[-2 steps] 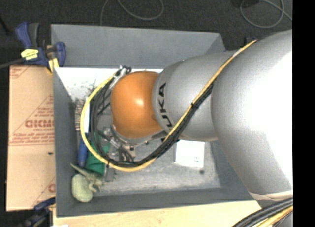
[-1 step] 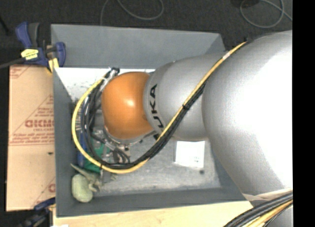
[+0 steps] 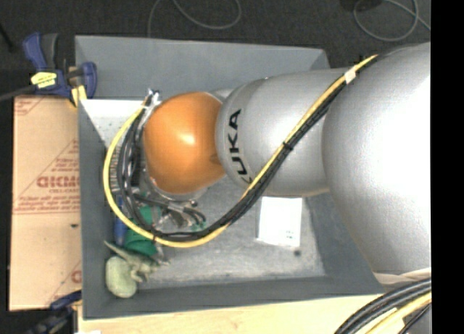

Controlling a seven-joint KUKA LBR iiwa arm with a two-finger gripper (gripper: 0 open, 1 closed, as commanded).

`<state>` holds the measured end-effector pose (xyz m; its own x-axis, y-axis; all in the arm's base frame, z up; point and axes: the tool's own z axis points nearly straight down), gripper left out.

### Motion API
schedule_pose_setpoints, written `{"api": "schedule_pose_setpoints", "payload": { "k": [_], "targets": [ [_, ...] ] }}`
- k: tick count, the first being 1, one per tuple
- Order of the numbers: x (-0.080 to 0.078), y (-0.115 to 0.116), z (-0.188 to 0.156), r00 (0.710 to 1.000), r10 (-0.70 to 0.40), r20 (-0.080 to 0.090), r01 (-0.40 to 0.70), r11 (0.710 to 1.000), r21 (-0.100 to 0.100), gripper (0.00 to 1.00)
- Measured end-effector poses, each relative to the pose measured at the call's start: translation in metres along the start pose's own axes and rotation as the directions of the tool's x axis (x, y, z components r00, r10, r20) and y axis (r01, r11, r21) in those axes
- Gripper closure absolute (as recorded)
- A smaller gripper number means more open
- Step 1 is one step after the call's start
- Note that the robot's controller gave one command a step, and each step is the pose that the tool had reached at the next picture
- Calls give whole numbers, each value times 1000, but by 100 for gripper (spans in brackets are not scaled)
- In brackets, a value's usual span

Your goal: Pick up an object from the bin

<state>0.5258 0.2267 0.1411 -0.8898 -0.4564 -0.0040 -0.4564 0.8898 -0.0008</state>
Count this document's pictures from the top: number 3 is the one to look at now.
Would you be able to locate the grey metal bin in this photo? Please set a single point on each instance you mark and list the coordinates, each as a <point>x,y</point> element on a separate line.
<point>232,253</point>

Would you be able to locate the blue small block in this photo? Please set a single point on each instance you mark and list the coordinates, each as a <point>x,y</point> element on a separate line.
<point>119,232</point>

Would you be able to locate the brown cardboard board, red print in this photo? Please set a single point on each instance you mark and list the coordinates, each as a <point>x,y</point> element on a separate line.
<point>43,216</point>

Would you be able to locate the white flat box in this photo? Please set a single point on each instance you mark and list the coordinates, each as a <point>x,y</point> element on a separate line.
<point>279,221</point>

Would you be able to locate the pale green soft lump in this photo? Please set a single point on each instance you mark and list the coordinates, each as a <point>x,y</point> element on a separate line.
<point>117,278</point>

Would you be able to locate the green plastic cup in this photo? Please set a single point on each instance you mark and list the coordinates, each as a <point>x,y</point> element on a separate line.
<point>139,242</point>

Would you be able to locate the grey-green toy animal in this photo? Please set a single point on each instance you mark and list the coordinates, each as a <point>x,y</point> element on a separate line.
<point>139,265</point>

